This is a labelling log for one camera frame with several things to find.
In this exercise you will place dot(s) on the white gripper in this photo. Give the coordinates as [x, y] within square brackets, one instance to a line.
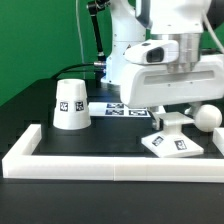
[150, 86]

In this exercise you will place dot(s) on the white lamp base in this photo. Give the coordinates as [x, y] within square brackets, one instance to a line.
[169, 141]

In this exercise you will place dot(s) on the white lamp bulb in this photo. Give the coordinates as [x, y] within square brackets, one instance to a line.
[206, 117]

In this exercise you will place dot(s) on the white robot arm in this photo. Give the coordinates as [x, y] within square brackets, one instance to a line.
[181, 20]

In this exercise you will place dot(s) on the white lamp shade hood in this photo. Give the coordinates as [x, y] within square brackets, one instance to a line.
[71, 111]

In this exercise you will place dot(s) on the white marker tag sheet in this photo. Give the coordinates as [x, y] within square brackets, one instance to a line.
[115, 110]

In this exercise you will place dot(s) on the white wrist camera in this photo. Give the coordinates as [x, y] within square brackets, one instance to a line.
[153, 52]

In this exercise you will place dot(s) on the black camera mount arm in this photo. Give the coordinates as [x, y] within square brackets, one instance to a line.
[94, 7]

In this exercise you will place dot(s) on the white U-shaped frame barrier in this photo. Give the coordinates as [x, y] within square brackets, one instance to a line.
[20, 162]

